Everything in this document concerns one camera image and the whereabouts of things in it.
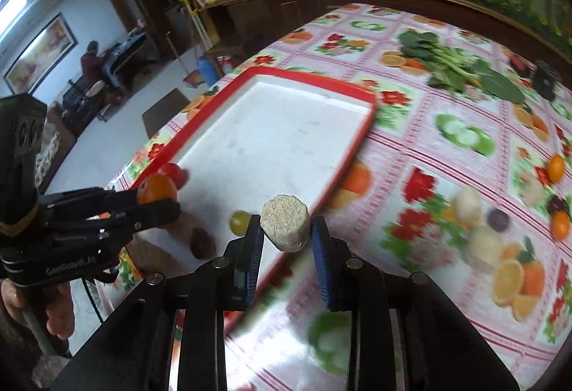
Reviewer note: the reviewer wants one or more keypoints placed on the bunch of leafy greens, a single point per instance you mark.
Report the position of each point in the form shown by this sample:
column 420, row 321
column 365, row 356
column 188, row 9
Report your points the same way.
column 447, row 60

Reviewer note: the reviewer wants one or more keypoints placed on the person's left hand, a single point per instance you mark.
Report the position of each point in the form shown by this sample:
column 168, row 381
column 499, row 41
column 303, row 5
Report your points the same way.
column 60, row 310

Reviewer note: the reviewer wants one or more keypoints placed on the green grape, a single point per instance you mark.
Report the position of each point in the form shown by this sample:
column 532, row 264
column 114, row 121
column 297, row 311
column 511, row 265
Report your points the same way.
column 239, row 222

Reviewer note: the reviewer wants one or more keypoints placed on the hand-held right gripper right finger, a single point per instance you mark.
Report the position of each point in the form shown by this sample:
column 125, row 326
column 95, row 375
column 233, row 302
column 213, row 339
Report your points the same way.
column 328, row 266

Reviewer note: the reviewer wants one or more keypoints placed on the small black device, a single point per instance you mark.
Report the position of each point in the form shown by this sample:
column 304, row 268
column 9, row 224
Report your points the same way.
column 544, row 79

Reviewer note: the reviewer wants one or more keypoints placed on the red cherry tomato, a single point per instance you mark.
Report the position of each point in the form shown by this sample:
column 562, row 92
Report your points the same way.
column 178, row 174

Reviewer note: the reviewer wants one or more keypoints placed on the dark wooden stool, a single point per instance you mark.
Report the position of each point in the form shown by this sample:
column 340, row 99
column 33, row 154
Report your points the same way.
column 165, row 109

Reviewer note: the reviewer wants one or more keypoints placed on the beige sugarcane chunk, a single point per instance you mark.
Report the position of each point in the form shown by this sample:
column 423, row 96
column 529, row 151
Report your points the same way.
column 467, row 204
column 531, row 191
column 286, row 221
column 485, row 248

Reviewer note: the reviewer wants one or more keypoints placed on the small mandarin orange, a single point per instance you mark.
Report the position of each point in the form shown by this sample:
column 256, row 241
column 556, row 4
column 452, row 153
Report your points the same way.
column 556, row 167
column 561, row 225
column 156, row 189

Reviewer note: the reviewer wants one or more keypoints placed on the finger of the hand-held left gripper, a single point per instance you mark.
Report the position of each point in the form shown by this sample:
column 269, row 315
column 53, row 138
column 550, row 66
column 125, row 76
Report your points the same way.
column 156, row 214
column 89, row 200

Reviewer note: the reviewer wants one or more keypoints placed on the red rimmed white tray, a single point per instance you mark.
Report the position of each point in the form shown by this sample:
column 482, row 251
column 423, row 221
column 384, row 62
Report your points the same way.
column 277, row 141

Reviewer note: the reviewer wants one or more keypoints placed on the dark wooden cabinet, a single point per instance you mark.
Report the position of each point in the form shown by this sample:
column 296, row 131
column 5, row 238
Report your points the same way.
column 268, row 15

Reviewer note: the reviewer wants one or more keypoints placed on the blue plastic jug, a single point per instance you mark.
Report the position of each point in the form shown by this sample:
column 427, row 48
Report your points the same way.
column 208, row 70

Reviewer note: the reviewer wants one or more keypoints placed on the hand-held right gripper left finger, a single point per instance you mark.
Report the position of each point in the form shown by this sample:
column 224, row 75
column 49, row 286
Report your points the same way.
column 252, row 257

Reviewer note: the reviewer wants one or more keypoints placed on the framed wall picture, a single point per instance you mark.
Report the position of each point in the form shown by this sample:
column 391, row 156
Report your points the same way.
column 40, row 53

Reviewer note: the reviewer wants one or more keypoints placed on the person's left forearm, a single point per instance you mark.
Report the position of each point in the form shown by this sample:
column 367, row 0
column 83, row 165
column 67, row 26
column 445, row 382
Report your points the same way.
column 15, row 359

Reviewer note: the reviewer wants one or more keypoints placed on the small red black object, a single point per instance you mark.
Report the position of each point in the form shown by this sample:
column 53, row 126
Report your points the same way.
column 520, row 65

